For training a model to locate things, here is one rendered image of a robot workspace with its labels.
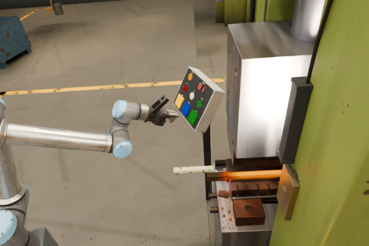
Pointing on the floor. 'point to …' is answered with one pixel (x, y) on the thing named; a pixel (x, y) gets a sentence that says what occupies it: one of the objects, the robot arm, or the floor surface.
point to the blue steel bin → (12, 39)
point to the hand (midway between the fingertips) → (178, 113)
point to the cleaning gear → (54, 5)
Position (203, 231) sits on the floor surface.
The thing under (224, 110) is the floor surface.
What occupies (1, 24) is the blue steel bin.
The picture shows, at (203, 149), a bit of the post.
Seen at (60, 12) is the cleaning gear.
